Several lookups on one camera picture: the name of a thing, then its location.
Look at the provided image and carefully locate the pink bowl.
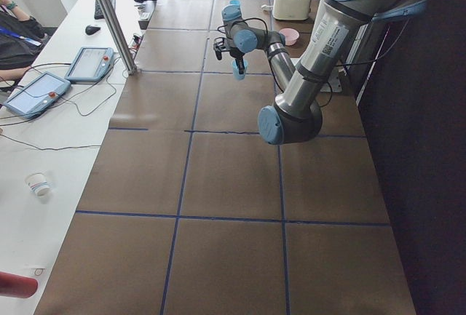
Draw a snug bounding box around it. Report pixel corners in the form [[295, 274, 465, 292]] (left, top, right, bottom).
[[279, 28, 300, 46]]

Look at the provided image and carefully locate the red cylinder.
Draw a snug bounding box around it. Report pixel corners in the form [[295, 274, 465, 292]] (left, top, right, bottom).
[[0, 271, 38, 298]]

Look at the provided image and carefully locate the teach pendant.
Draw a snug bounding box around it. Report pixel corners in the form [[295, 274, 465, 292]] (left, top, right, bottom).
[[65, 47, 114, 84], [4, 72, 71, 119]]

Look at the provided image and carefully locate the teach pendant far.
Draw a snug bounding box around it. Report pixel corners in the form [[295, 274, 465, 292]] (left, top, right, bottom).
[[65, 47, 114, 84]]

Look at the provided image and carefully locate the black computer mouse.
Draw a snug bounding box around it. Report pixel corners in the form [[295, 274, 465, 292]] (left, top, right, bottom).
[[84, 25, 101, 36]]

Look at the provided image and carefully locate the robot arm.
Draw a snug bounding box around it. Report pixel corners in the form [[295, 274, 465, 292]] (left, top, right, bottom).
[[213, 0, 427, 145]]

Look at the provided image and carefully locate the paper cup white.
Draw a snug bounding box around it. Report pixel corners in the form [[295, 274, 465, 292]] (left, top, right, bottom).
[[25, 172, 50, 197]]

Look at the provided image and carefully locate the cream toaster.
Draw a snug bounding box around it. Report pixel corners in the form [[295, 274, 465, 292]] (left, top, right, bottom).
[[272, 0, 311, 21]]

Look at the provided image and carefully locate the teach pendant near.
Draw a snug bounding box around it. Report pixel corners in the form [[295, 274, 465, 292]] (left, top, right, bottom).
[[4, 72, 71, 119]]

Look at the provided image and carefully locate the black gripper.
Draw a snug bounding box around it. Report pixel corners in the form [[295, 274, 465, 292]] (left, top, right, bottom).
[[213, 37, 245, 74]]

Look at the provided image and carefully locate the aluminium frame post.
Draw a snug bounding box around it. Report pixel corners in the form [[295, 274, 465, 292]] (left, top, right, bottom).
[[98, 0, 137, 75]]

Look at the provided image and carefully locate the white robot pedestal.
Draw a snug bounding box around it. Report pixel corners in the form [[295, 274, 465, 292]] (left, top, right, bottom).
[[320, 67, 350, 95]]

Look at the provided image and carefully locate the black keyboard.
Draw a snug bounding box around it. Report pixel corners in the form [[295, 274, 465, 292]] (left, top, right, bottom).
[[93, 0, 117, 20]]

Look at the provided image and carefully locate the seated person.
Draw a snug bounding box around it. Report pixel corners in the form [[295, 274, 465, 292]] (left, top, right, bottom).
[[1, 0, 50, 83]]

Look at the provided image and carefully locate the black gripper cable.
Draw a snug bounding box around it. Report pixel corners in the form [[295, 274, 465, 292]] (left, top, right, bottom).
[[216, 17, 277, 45]]

